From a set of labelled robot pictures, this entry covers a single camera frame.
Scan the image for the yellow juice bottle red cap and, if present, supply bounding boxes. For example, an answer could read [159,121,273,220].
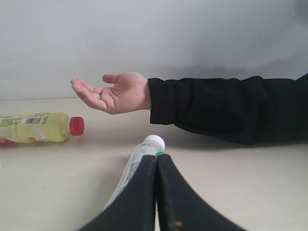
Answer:
[0,113,85,144]

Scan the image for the white bottle green label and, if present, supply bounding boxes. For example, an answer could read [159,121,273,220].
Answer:
[104,135,165,210]

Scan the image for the black sleeved forearm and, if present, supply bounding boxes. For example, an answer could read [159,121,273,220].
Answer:
[148,76,308,144]

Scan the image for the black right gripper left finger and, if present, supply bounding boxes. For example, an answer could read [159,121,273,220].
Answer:
[80,155,156,231]

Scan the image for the person's open bare hand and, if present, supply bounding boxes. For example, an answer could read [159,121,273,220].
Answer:
[71,72,151,115]

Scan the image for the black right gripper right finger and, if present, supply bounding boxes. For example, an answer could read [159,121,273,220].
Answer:
[156,154,244,231]

